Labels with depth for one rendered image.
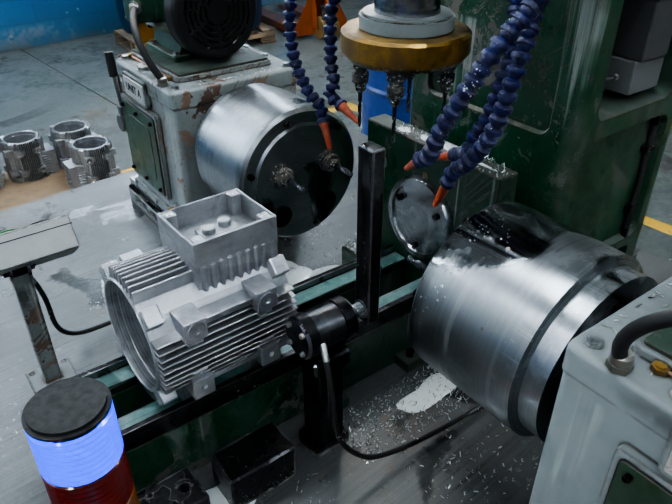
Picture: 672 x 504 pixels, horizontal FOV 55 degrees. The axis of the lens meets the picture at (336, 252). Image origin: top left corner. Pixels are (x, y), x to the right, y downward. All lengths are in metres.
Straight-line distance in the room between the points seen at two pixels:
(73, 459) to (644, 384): 0.46
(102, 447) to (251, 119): 0.75
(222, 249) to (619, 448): 0.49
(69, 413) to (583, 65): 0.78
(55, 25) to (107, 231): 5.15
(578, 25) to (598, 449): 0.56
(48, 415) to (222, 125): 0.78
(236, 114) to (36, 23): 5.45
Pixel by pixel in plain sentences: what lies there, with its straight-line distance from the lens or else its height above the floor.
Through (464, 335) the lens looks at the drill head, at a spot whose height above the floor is 1.07.
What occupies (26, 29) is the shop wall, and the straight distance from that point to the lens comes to 6.55.
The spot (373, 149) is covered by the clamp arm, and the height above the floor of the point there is 1.25.
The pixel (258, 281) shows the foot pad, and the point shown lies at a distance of 0.83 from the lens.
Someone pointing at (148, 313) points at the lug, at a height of 1.09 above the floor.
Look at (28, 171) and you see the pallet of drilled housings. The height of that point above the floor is 0.21.
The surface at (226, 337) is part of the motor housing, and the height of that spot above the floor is 1.03.
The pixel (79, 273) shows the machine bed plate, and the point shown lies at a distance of 1.43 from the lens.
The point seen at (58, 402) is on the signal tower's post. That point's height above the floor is 1.22.
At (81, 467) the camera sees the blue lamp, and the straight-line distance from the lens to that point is 0.51.
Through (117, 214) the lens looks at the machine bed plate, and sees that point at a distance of 1.62.
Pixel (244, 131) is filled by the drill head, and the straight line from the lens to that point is 1.13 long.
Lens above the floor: 1.55
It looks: 33 degrees down
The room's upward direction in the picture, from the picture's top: straight up
